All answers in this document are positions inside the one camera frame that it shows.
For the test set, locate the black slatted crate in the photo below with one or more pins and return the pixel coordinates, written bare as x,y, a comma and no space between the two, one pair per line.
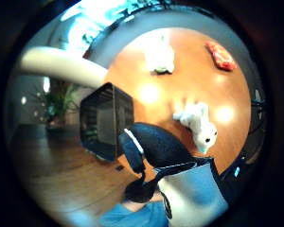
104,123

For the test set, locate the the person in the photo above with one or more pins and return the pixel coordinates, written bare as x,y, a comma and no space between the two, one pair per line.
195,195

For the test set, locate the bright window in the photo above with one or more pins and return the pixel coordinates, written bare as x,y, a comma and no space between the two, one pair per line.
94,19

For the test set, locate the white soft toy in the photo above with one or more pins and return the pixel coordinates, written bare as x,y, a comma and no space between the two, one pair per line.
160,53

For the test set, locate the green potted plant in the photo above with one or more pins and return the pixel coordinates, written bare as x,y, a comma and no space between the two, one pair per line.
57,105

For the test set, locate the red snack packet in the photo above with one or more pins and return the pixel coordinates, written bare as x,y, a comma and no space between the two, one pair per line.
221,56

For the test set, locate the white plush rabbit toy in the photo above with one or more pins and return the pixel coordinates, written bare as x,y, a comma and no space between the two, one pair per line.
199,125

